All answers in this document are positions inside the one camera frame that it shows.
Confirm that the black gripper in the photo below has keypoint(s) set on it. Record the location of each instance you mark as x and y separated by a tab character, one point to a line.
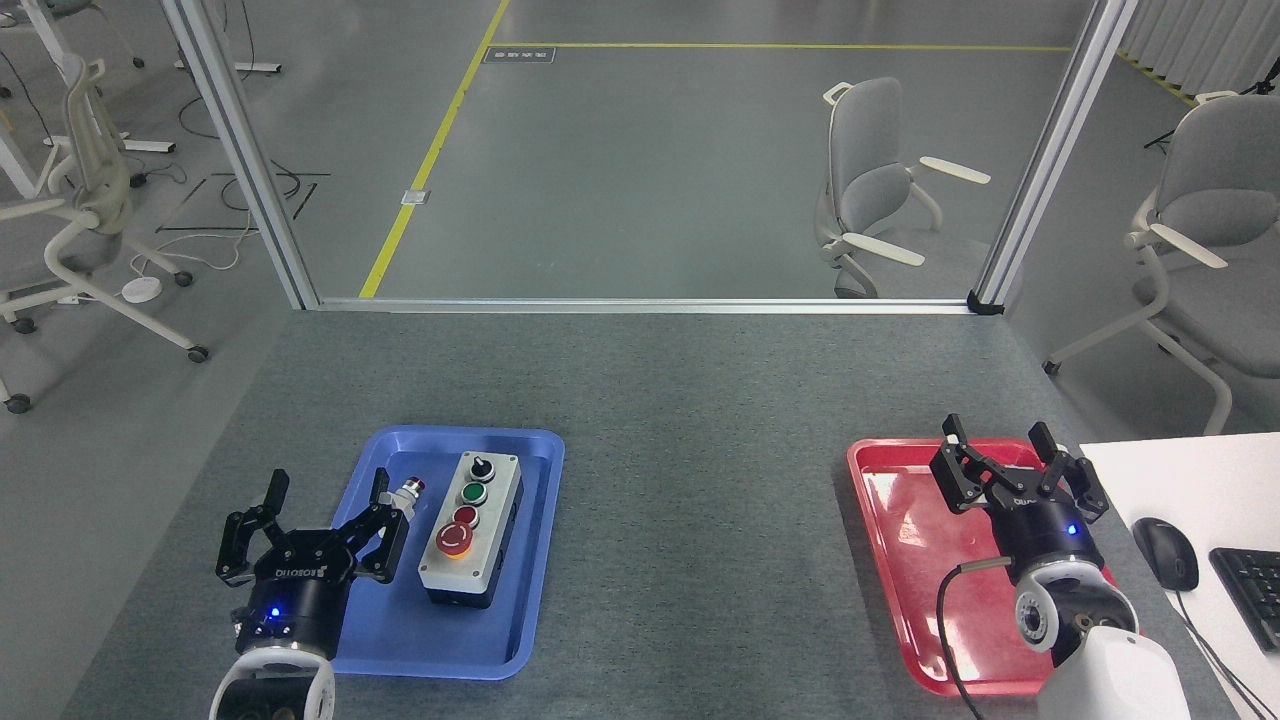
1045	535
300	590

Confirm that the grey control box with buttons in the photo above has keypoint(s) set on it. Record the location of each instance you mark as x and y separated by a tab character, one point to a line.
470	540

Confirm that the red plastic tray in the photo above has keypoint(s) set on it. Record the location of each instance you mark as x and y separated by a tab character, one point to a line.
900	530

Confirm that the blue plastic tray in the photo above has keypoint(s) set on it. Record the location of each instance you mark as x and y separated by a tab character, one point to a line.
430	640

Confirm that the black computer mouse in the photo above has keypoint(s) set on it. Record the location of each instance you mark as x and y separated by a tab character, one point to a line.
1166	552

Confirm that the white desk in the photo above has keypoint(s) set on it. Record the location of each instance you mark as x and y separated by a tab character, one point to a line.
1190	480

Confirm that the black keyboard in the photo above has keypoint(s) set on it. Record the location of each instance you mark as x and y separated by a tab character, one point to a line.
1255	595

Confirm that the white round floor disc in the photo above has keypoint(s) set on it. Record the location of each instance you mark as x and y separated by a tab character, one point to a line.
141	289

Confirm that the large grey office chair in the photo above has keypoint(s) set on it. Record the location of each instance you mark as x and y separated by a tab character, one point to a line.
1220	190

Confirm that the grey chair with flat armrests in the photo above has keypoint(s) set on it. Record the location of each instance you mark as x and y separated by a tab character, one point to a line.
865	160

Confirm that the silver floor socket plate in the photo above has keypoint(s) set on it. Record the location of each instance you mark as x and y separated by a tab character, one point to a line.
416	197

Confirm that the white mesh office chair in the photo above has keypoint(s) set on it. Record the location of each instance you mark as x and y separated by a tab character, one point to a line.
95	190

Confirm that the white desk foot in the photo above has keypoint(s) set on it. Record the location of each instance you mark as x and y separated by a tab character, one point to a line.
255	67
140	146

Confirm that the grey floor label sign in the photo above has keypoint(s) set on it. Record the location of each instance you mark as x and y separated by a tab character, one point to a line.
520	55

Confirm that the small red push button switch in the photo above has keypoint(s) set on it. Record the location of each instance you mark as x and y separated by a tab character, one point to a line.
408	492

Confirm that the black corner bracket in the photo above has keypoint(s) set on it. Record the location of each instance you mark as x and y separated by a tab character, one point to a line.
985	303

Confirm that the silver aluminium post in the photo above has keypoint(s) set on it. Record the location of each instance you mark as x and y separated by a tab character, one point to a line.
245	160
1055	150

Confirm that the silver aluminium rail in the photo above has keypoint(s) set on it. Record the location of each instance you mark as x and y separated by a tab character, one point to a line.
640	305

